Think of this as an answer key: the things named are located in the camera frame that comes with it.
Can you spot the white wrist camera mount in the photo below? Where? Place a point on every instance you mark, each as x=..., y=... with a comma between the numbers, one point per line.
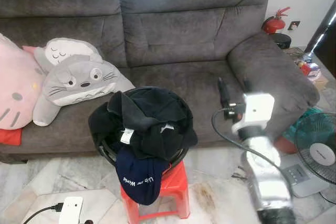
x=71, y=211
x=257, y=111

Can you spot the dark grey fabric sofa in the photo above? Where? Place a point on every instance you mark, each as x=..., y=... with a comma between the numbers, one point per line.
x=173, y=35

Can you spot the dark brown door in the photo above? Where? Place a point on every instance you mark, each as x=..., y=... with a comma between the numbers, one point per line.
x=325, y=40

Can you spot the red cushion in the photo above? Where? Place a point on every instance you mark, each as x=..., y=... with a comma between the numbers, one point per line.
x=10, y=136

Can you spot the dark plain garment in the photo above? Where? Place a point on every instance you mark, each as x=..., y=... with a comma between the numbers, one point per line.
x=157, y=103

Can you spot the colourful magazine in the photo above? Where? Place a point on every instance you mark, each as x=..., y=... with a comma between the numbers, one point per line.
x=295, y=54

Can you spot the red blue plastic toy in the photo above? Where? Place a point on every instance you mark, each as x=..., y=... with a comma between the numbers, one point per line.
x=310, y=70

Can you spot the red fire extinguisher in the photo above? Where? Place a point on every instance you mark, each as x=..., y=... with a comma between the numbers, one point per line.
x=273, y=24

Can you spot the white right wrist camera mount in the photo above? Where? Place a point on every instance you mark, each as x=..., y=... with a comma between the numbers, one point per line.
x=257, y=111

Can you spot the grey white animal plush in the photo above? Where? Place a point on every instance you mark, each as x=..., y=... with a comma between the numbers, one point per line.
x=79, y=82

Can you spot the navy garment white text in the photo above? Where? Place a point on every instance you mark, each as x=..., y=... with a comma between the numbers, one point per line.
x=139, y=182

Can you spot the black round bin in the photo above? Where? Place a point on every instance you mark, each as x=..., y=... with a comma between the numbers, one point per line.
x=282, y=40

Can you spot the wall socket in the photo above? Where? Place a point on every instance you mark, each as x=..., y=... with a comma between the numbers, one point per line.
x=294, y=25

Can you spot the grey floor fan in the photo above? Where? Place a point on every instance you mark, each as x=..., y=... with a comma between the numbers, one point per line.
x=315, y=156

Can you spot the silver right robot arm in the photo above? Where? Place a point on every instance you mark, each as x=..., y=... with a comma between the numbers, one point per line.
x=268, y=182

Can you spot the red plastic stool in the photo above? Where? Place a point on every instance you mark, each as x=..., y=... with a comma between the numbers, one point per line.
x=176, y=187

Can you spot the pink cat plush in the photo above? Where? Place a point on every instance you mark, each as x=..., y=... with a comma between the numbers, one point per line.
x=18, y=87

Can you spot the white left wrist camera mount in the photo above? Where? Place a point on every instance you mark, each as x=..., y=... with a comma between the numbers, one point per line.
x=71, y=211

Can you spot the red round container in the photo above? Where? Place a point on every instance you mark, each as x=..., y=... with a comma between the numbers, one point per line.
x=286, y=146

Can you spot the teal plastic basket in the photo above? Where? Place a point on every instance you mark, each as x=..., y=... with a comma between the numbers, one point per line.
x=291, y=129

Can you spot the black round laundry basket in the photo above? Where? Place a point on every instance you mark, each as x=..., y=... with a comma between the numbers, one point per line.
x=107, y=155

